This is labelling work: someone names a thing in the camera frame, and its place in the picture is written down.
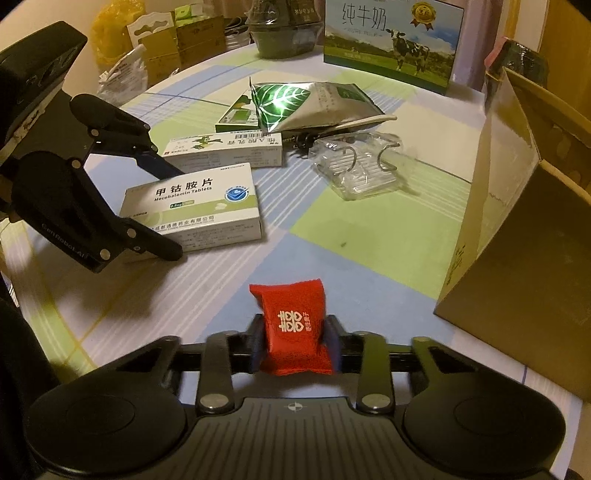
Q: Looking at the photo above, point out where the dark wrapped bowl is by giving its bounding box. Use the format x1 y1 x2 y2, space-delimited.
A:
246 0 325 59

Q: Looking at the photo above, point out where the red snack packet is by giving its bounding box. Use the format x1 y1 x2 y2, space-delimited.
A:
249 282 335 376

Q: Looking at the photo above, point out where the slim white medicine box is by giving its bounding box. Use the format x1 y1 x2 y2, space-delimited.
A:
161 131 284 169

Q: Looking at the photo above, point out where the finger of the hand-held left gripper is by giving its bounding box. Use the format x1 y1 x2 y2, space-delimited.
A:
10 157 185 274
65 93 186 182

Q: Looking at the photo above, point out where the black cable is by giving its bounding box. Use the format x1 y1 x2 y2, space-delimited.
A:
281 131 320 157

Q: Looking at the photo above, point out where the brown cardboard box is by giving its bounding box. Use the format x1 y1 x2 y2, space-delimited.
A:
433 67 591 403

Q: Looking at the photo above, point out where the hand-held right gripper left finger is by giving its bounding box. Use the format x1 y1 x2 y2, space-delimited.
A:
115 314 269 416

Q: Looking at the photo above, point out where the yellow plastic bag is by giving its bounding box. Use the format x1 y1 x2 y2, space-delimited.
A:
89 0 141 71

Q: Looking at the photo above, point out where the white plastic bag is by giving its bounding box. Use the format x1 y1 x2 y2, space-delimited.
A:
96 44 149 106

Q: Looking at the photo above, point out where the blue milk carton box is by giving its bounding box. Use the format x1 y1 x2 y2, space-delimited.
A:
322 0 465 96

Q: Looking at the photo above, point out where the large white green medicine box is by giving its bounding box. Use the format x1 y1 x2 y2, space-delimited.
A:
119 162 265 256

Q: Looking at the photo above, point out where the dark green medicine box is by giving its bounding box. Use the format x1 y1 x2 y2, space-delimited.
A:
215 90 260 133

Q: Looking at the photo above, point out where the clear plastic case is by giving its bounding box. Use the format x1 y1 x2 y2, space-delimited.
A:
307 131 403 202

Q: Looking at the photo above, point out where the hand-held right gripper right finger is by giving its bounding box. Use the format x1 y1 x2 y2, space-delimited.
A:
324 315 483 412

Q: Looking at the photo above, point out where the stack of cardboard cartons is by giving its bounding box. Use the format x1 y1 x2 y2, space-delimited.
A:
126 4 228 89

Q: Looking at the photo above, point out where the silver green foil bag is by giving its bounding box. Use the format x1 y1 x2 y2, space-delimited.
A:
250 79 398 136

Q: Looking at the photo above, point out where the black container with red lid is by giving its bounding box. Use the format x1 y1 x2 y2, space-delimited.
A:
484 38 551 95

